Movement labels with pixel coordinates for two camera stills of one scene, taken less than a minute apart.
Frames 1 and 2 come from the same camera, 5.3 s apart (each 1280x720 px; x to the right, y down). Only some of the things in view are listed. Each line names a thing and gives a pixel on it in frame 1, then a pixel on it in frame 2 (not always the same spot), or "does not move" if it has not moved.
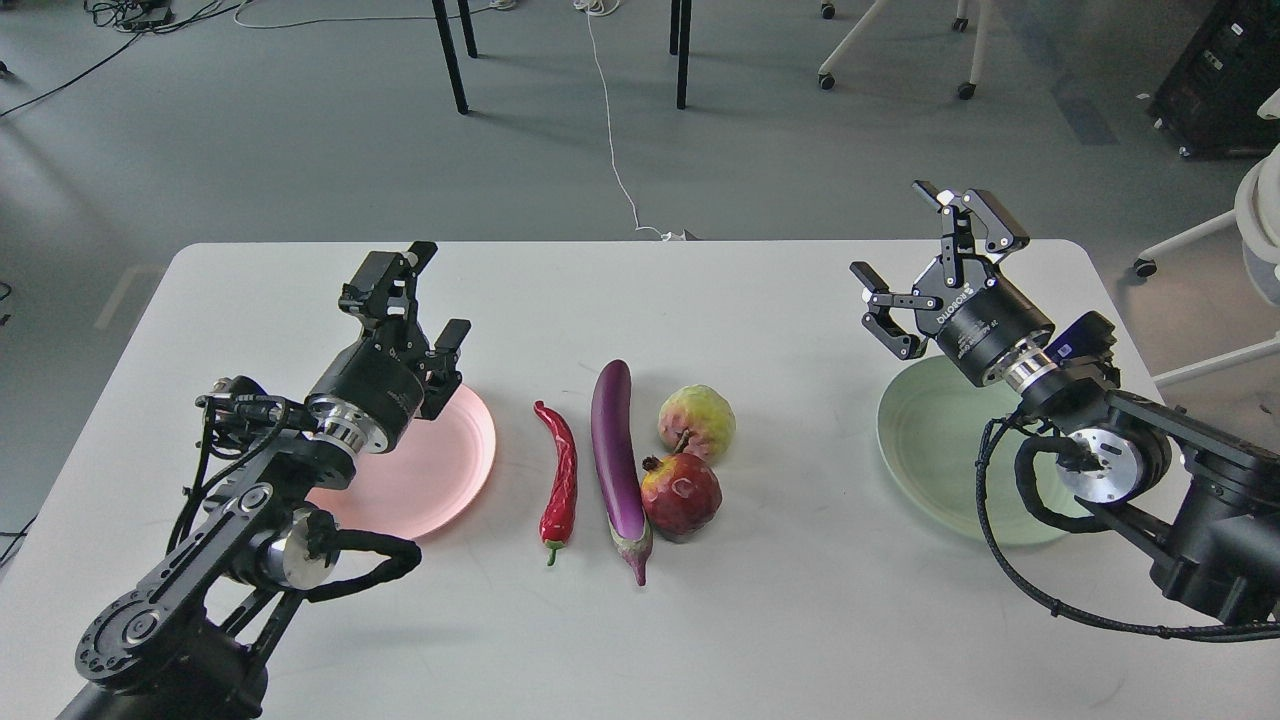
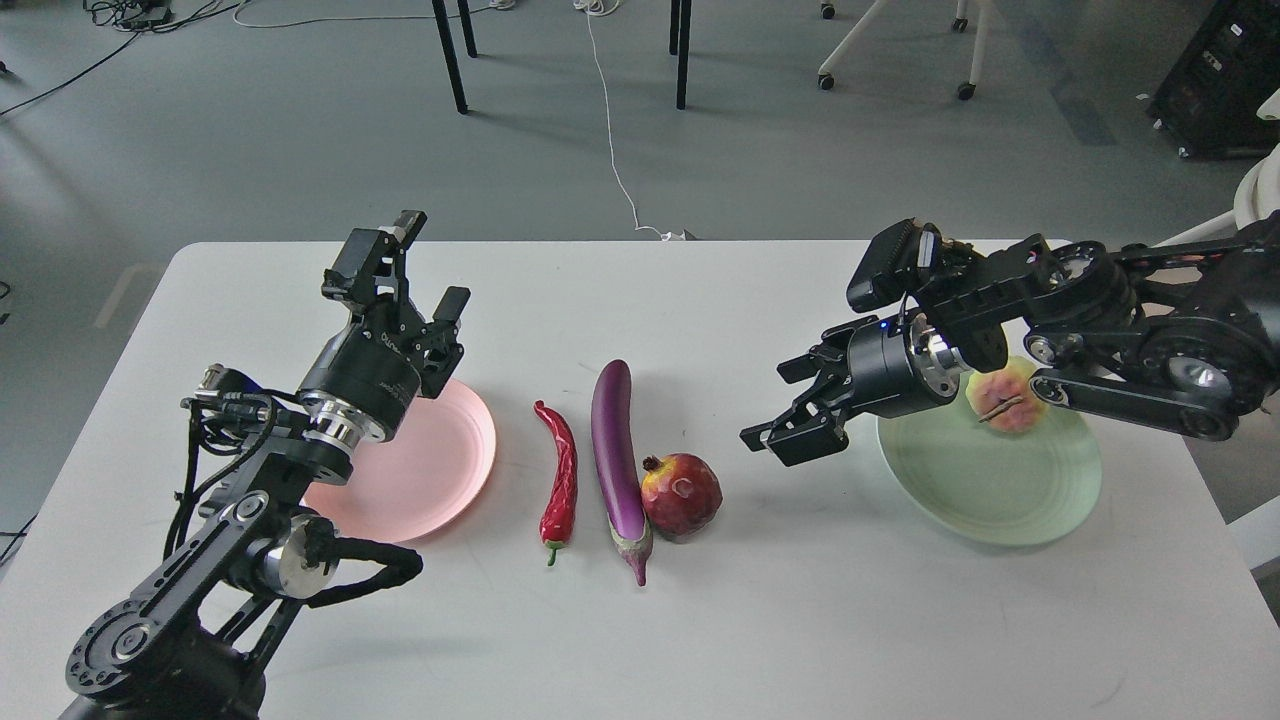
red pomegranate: x=680 y=495 does not move
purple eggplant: x=617 y=462 does not move
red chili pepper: x=557 y=512 does not move
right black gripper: x=992 y=333 to x=870 y=367
